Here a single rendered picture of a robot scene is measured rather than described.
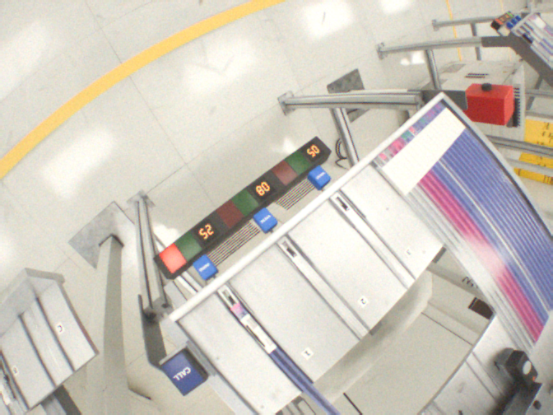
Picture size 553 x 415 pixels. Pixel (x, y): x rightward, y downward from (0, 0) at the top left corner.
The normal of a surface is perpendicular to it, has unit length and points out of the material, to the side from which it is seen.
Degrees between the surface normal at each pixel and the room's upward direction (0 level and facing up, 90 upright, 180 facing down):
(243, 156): 0
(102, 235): 0
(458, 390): 44
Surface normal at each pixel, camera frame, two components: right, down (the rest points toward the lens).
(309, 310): 0.06, -0.30
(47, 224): 0.49, 0.29
